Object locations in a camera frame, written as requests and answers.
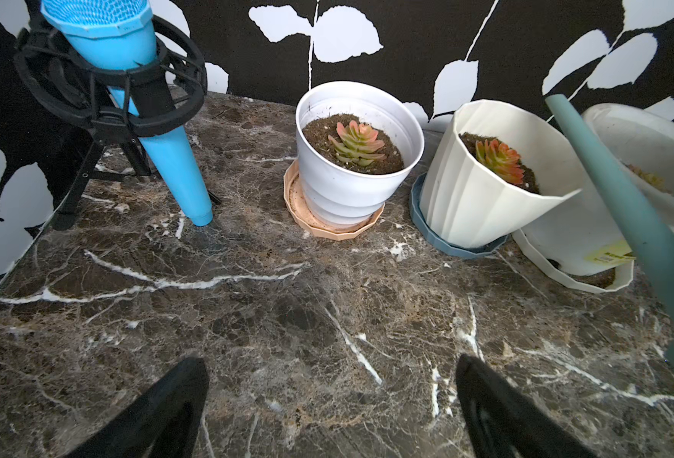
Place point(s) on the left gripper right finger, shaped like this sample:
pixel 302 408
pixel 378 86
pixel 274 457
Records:
pixel 504 423

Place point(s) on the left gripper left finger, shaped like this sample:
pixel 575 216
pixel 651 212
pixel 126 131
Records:
pixel 162 422

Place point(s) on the mint green watering can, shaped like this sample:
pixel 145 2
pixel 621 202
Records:
pixel 650 238

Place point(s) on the red-orange succulent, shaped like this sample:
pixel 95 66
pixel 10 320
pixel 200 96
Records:
pixel 501 159

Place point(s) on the yellow-green succulent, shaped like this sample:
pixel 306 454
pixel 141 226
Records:
pixel 650 178

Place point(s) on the pink-green succulent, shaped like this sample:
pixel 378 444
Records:
pixel 358 143

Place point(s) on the blue-grey saucer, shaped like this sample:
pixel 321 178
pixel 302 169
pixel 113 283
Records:
pixel 437 242

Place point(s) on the white saucer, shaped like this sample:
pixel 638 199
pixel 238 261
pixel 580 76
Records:
pixel 624 274

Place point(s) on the large white labelled pot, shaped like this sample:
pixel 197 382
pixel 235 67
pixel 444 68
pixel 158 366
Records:
pixel 581 236

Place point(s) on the cream faceted pot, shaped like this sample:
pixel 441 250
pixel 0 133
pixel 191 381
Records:
pixel 466 204

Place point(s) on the peach saucer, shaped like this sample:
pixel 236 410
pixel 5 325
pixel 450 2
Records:
pixel 294 199

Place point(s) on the white ribbed round pot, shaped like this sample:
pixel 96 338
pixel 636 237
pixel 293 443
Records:
pixel 345 194

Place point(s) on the black microphone tripod stand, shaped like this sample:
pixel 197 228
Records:
pixel 96 109

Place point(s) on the blue microphone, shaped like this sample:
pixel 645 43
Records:
pixel 148 114

